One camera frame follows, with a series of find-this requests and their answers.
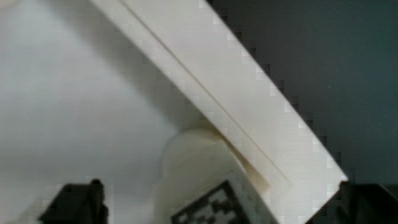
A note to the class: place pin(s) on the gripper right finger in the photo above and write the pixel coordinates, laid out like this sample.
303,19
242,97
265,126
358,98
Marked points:
363,205

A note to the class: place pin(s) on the white leg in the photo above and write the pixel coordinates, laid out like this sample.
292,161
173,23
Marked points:
207,192

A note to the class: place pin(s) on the white square tabletop part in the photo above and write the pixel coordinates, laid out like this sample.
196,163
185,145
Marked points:
123,70

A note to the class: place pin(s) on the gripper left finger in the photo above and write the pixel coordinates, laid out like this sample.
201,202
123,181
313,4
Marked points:
77,207

